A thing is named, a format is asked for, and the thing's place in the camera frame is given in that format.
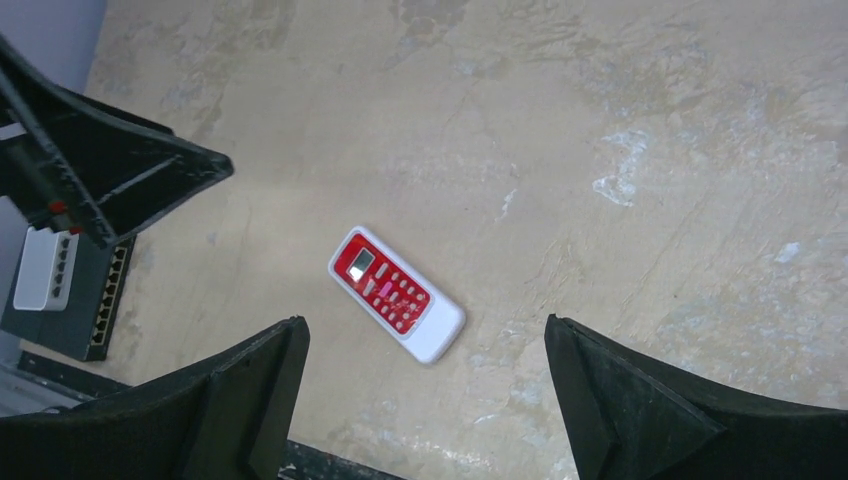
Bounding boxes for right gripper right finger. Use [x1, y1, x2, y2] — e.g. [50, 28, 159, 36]
[544, 315, 847, 479]

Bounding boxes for white plastic box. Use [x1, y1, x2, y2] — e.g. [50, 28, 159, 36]
[13, 227, 79, 312]

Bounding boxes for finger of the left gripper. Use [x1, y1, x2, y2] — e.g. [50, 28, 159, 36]
[1, 40, 234, 248]

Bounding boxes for red white remote control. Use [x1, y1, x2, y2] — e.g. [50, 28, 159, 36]
[327, 226, 466, 365]

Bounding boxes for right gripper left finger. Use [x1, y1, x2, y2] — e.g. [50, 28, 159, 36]
[1, 317, 310, 479]

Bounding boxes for black network switch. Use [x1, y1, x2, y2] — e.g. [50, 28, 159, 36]
[1, 237, 136, 362]

